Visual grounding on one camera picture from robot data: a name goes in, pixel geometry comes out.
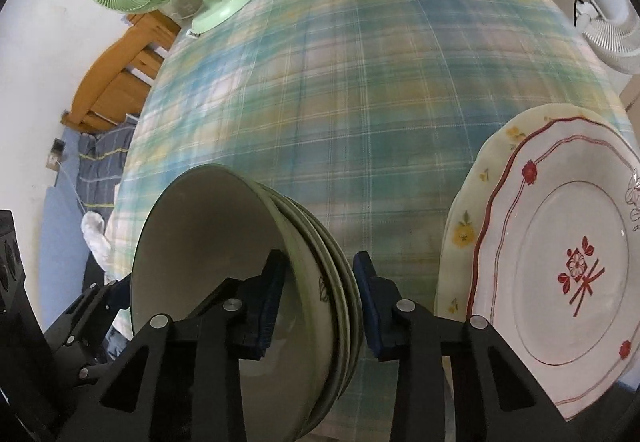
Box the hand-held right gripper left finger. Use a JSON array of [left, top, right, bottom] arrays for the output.
[[55, 249, 289, 442]]

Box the white standing fan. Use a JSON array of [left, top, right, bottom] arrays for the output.
[[547, 0, 640, 73]]

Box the white plate with red pattern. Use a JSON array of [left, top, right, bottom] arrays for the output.
[[470, 117, 640, 423]]

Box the wall socket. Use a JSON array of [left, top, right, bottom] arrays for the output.
[[46, 138, 66, 169]]

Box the wooden chair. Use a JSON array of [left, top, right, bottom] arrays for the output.
[[62, 12, 182, 133]]

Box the blue striped cloth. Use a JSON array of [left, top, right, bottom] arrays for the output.
[[75, 115, 141, 213]]

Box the beige door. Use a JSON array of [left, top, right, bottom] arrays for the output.
[[620, 72, 640, 113]]

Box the floral ceramic bowl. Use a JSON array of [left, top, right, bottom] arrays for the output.
[[260, 182, 356, 428], [280, 195, 364, 403], [129, 163, 346, 442]]

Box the plaid tablecloth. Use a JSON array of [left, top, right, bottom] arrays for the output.
[[102, 0, 631, 442]]

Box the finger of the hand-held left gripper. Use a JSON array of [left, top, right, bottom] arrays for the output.
[[44, 275, 133, 363], [75, 346, 133, 392]]

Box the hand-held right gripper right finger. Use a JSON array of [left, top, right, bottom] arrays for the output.
[[352, 251, 583, 442]]

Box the white cloth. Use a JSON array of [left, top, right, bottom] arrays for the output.
[[81, 211, 121, 273]]

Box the large yellow floral plate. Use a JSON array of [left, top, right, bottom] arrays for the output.
[[434, 103, 631, 323]]

